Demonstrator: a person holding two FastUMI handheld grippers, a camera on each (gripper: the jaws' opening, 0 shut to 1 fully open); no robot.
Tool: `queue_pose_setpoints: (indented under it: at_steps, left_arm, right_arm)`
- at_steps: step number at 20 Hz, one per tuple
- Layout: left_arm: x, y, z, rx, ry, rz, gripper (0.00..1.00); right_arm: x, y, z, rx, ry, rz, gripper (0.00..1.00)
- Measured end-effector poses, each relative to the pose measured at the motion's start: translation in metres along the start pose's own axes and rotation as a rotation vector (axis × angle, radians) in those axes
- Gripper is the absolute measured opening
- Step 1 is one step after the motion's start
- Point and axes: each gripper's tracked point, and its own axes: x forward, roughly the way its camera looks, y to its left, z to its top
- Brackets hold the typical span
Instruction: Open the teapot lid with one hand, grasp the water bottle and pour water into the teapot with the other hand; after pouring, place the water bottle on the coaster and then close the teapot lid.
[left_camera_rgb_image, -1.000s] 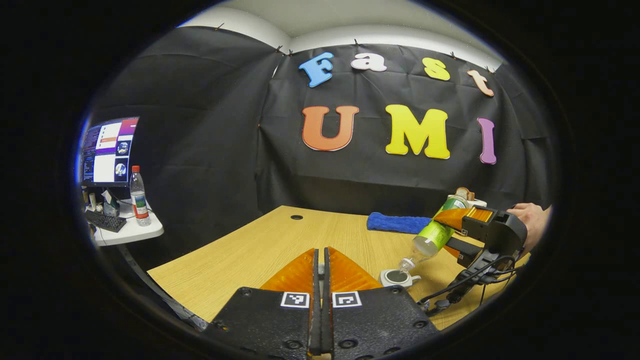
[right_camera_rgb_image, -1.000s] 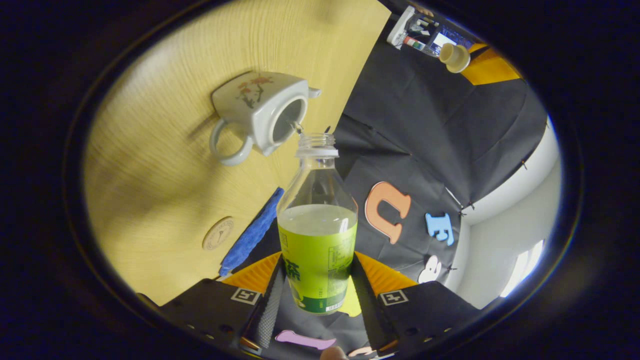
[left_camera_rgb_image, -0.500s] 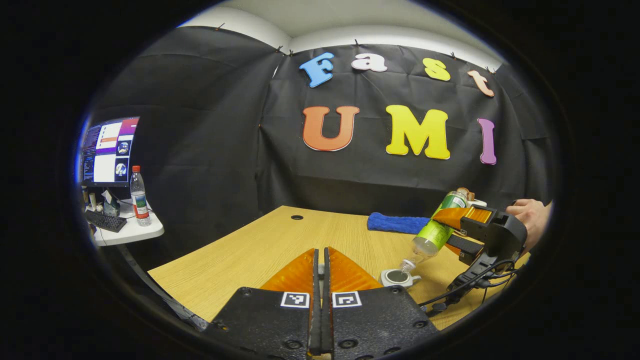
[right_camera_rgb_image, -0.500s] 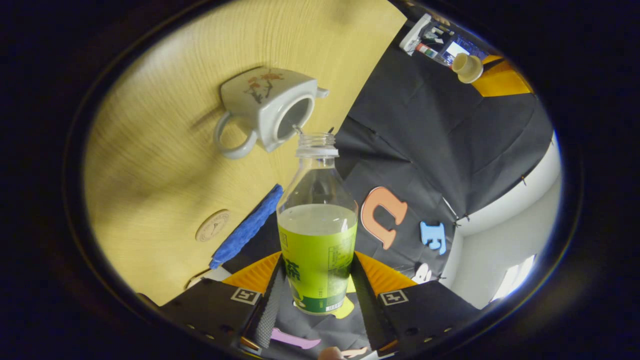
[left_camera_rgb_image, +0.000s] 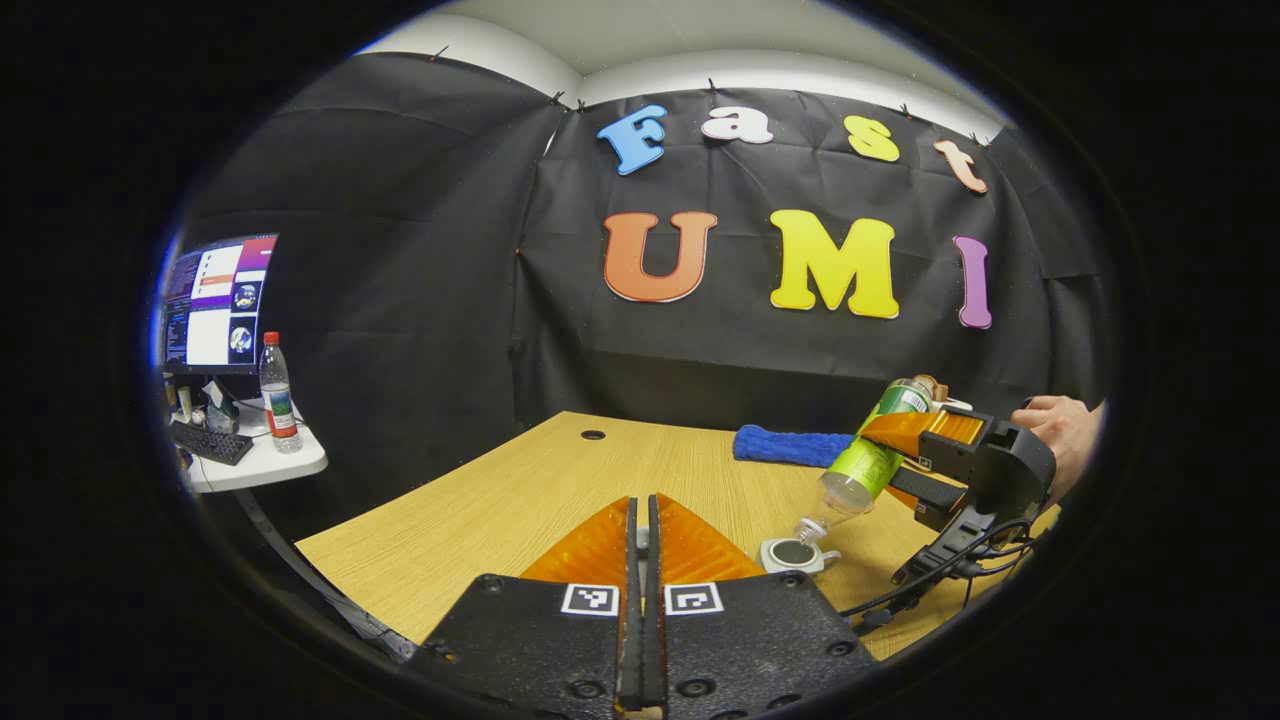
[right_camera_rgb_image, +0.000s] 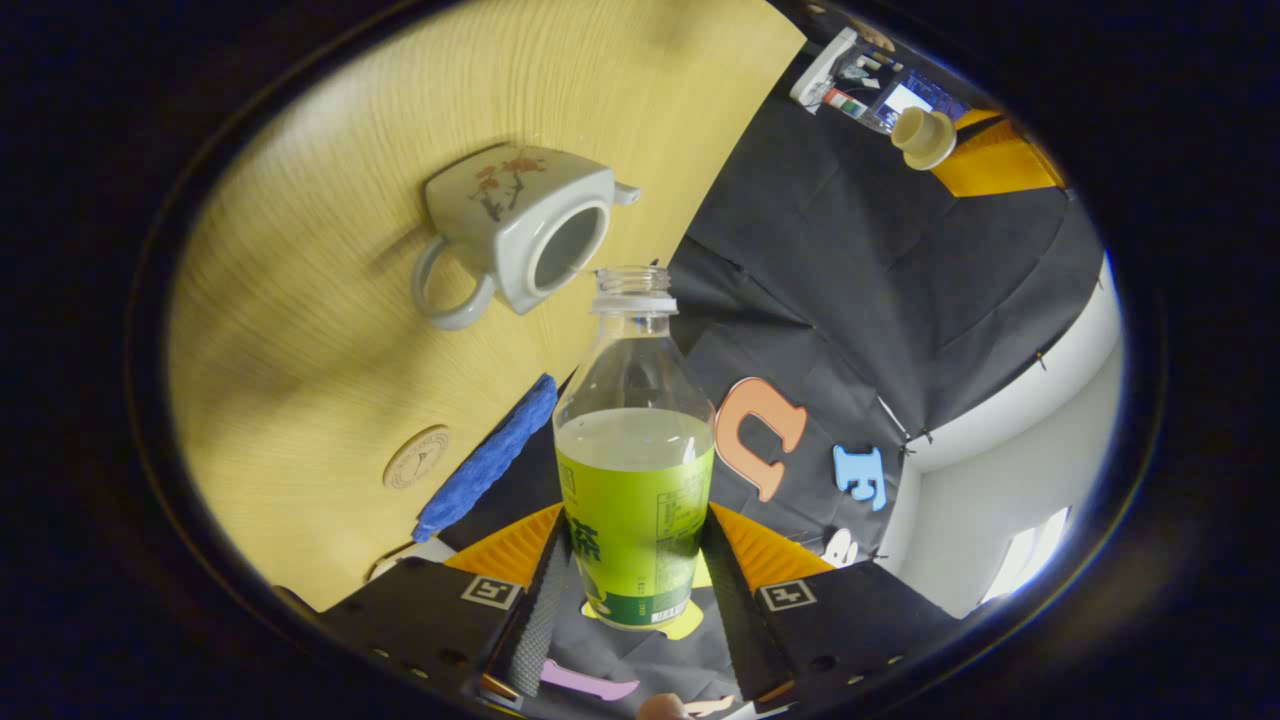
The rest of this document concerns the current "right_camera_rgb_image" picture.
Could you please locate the round wooden coaster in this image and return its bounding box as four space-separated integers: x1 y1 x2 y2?
383 425 453 491

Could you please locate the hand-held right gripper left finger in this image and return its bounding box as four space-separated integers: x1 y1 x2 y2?
318 503 571 701

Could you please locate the computer monitor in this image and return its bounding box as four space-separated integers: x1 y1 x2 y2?
880 75 966 126

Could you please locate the blue towel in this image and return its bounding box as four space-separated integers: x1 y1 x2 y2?
413 373 559 544

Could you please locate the white side table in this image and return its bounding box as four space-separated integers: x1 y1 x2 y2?
790 27 901 116

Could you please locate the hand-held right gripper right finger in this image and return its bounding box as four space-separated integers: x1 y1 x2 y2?
700 503 961 706

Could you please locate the red cap plastic bottle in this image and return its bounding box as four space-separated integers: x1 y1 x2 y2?
822 88 896 133

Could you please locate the green label water bottle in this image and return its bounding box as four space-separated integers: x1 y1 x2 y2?
552 265 717 632

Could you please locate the white teacup lid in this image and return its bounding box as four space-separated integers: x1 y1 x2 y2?
890 106 958 171

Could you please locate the white floral teacup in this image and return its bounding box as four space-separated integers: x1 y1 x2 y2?
412 145 641 331

